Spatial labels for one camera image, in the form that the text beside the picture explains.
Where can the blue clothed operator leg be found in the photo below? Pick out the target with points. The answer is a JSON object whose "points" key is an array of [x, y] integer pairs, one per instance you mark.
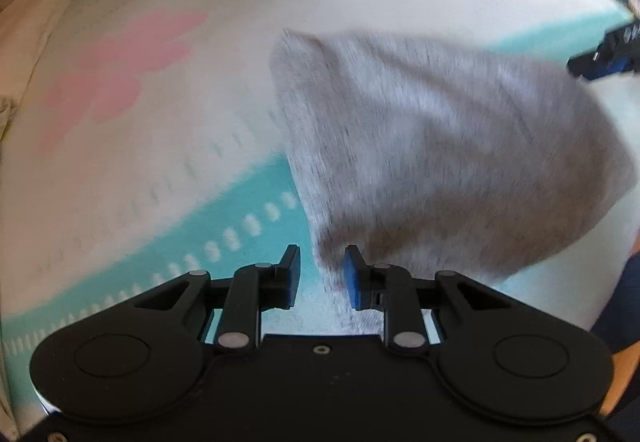
{"points": [[618, 326]]}

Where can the cream rolled bed bumper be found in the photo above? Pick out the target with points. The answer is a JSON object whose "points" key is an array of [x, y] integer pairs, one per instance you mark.
{"points": [[24, 37]]}

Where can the grey speckled pants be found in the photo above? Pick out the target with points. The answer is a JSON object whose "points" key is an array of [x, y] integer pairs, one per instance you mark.
{"points": [[431, 155]]}

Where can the pastel floral bed sheet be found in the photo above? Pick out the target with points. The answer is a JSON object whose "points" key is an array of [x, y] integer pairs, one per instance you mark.
{"points": [[147, 145]]}

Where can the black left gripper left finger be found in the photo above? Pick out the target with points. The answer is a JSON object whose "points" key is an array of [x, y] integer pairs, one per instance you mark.
{"points": [[253, 290]]}

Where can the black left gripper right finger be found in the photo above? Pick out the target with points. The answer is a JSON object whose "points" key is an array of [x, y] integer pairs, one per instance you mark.
{"points": [[390, 290]]}

